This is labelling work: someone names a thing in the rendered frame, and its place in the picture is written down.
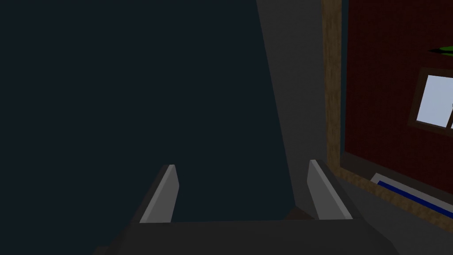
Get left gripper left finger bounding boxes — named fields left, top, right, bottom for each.
left=131, top=164, right=180, bottom=224

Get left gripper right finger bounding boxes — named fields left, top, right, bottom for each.
left=306, top=159, right=364, bottom=220

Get blue and white mat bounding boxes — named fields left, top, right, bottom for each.
left=370, top=173, right=453, bottom=220

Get dark blue door leaf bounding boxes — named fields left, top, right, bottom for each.
left=0, top=0, right=296, bottom=255

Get brown framed window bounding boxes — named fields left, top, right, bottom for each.
left=407, top=67, right=453, bottom=137

